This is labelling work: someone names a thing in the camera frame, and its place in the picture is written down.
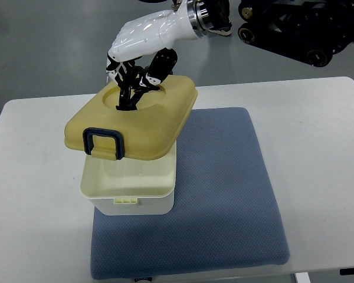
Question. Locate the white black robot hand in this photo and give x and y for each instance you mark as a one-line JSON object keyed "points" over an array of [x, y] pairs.
{"points": [[141, 56]]}

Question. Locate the yellow storage box lid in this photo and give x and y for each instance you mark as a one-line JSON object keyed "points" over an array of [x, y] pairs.
{"points": [[147, 133]]}

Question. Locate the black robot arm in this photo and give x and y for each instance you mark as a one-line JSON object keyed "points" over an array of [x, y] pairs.
{"points": [[311, 32]]}

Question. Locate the white storage box base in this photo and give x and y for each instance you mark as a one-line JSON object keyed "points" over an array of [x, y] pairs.
{"points": [[130, 186]]}

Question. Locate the blue grey cushion mat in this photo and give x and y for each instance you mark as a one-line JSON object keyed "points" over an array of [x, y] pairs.
{"points": [[225, 214]]}

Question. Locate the white table leg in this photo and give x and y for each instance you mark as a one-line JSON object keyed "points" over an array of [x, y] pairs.
{"points": [[302, 277]]}

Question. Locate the black table control panel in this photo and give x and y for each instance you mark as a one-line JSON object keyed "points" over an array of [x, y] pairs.
{"points": [[346, 271]]}

